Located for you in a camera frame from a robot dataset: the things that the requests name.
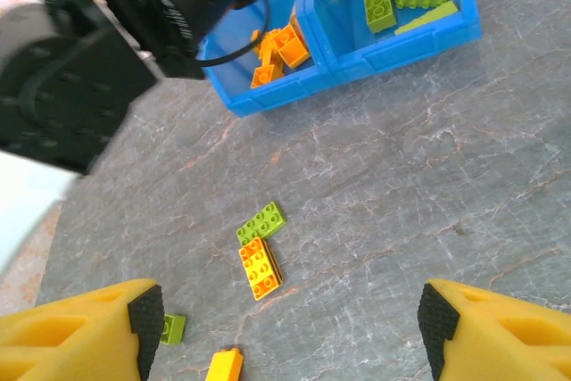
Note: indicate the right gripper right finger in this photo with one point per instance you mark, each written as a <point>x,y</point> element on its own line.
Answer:
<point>504,345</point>

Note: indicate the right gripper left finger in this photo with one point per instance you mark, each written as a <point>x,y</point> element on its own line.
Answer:
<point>67,345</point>

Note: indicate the orange sloped lego brick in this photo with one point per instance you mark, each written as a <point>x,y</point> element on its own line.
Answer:
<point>267,54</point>

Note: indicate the small green lego brick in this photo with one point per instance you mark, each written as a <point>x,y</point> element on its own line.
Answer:
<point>174,329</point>

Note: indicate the blue plastic bin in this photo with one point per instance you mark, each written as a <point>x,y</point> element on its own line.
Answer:
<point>267,97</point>
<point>401,53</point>

